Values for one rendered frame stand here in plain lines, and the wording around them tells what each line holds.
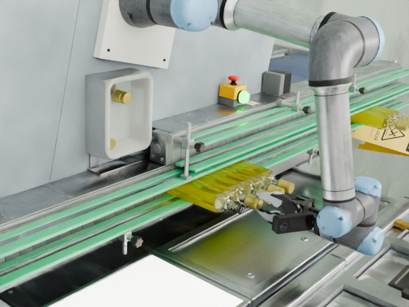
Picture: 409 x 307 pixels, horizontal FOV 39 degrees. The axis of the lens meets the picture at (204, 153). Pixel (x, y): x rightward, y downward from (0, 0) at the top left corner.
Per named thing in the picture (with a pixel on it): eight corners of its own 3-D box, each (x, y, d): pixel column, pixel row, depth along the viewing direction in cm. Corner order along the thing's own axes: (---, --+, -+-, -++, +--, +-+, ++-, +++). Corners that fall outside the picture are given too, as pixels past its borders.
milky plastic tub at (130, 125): (86, 153, 164) (107, 161, 159) (85, 74, 156) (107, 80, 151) (131, 139, 177) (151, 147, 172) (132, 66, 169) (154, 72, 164)
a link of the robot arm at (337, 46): (338, 21, 120) (353, 244, 130) (361, 17, 128) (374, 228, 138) (289, 27, 127) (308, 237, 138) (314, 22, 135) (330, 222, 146)
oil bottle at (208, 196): (165, 193, 176) (221, 216, 164) (166, 176, 174) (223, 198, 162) (178, 187, 180) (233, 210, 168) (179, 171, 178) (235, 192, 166)
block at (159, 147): (147, 160, 176) (164, 167, 172) (148, 130, 173) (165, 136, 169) (156, 158, 178) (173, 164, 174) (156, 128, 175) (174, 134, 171)
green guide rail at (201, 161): (174, 165, 175) (195, 173, 171) (175, 162, 175) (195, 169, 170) (398, 83, 305) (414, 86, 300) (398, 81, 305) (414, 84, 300)
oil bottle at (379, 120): (342, 120, 263) (403, 135, 247) (344, 108, 261) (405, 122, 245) (348, 117, 267) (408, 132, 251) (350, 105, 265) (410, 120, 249)
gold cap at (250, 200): (243, 206, 167) (255, 211, 164) (244, 195, 166) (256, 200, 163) (251, 203, 170) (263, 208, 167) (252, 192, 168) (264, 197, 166)
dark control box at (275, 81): (260, 91, 227) (279, 95, 222) (262, 70, 224) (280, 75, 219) (272, 88, 233) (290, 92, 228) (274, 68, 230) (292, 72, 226)
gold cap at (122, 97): (112, 89, 163) (123, 93, 160) (121, 88, 166) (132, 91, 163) (111, 102, 164) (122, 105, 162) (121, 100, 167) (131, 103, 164)
